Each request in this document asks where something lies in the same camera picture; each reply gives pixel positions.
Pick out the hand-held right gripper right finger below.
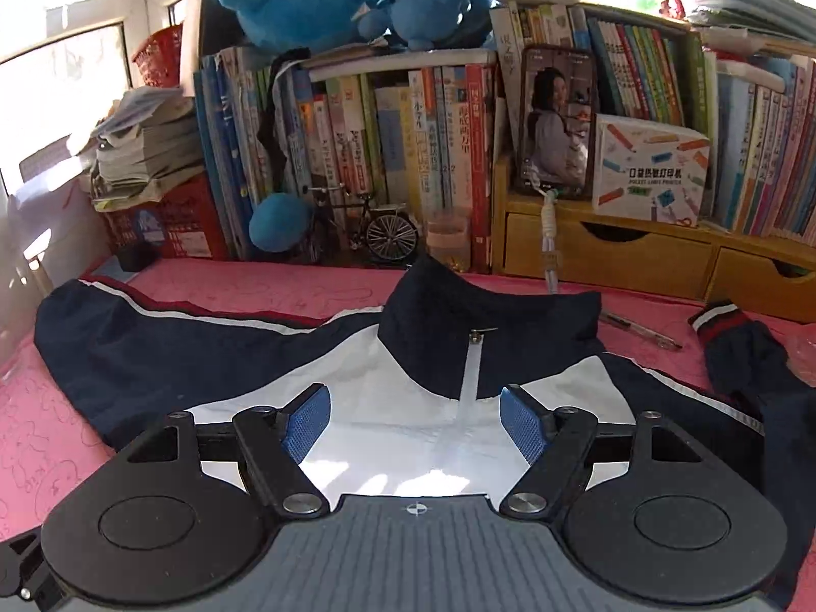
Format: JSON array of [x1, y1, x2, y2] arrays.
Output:
[[499, 384, 708, 517]]

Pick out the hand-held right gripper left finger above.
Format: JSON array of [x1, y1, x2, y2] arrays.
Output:
[[118, 382, 333, 517]]

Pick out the navy and white jacket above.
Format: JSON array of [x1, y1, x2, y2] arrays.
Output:
[[35, 253, 816, 612]]

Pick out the navy white red jacket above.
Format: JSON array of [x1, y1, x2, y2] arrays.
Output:
[[0, 258, 816, 549]]

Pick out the clear pen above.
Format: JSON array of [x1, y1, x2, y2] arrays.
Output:
[[599, 309, 683, 351]]

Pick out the wooden drawer organizer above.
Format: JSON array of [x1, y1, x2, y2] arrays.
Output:
[[491, 153, 816, 323]]

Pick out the clear plastic jar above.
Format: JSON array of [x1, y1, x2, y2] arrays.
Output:
[[426, 207, 473, 272]]

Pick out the black model bicycle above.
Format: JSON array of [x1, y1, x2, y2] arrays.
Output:
[[302, 185, 422, 265]]

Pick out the blue plush ball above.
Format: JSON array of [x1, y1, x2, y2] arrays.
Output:
[[248, 193, 315, 249]]

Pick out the small black container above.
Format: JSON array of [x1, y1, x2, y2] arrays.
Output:
[[116, 243, 160, 272]]

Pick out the red cardboard box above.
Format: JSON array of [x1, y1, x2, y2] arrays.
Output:
[[105, 175, 231, 262]]

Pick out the white printed cardboard box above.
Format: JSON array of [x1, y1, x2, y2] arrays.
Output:
[[592, 113, 711, 225]]

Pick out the row of tall books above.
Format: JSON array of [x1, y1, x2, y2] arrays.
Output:
[[193, 44, 498, 275]]

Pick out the smartphone in red case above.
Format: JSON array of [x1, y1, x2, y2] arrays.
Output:
[[515, 44, 600, 200]]

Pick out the stack of papers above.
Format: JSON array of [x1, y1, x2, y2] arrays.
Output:
[[89, 86, 205, 211]]

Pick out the row of thin colourful books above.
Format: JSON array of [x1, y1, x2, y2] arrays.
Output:
[[491, 3, 816, 240]]

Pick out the white shelf board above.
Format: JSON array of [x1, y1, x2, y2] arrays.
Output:
[[306, 47, 498, 72]]

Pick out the red plastic basket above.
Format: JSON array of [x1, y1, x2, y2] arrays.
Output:
[[132, 24, 186, 89]]

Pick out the large blue plush toy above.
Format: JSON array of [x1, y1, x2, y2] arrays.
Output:
[[218, 0, 396, 52]]

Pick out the small blue plush toy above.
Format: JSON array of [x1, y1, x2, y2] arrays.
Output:
[[357, 0, 495, 52]]

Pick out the stack of pale booklets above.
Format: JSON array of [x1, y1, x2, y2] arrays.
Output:
[[692, 0, 816, 58]]

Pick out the white braided phone strap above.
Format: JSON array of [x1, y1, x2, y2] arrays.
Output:
[[535, 182, 565, 294]]

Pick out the black hanging strap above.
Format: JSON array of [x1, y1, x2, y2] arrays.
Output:
[[258, 47, 313, 195]]

